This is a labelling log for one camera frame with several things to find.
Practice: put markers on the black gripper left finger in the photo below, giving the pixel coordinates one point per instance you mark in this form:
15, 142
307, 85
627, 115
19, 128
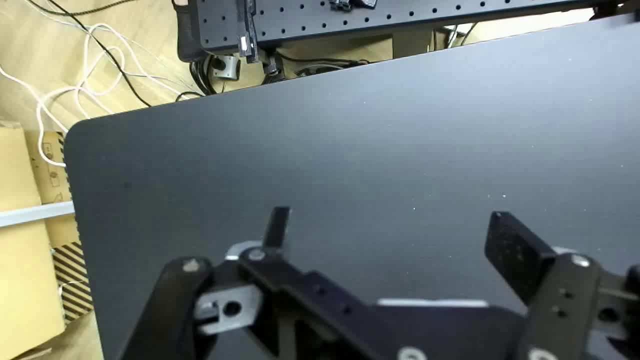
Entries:
288, 313

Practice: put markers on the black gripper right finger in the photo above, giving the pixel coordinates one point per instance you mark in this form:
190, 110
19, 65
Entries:
569, 295

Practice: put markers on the brown cardboard box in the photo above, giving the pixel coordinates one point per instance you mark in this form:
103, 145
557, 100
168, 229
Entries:
43, 271

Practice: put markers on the black perforated metal breadboard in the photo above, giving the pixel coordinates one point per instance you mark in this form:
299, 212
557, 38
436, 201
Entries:
246, 26

